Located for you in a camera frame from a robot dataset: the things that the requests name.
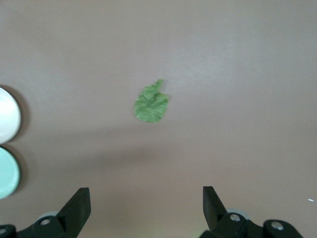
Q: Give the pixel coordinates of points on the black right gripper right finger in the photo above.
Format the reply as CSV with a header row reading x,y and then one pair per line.
x,y
213,213

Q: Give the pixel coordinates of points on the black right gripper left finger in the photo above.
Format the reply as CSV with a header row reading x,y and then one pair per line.
x,y
74,213

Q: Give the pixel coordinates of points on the green lettuce leaf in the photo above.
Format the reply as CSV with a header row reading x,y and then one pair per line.
x,y
151,106

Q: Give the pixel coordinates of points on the light green round plate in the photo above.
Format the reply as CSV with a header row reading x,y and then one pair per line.
x,y
7,173

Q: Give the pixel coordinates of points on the beige round plate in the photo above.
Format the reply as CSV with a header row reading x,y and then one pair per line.
x,y
7,116

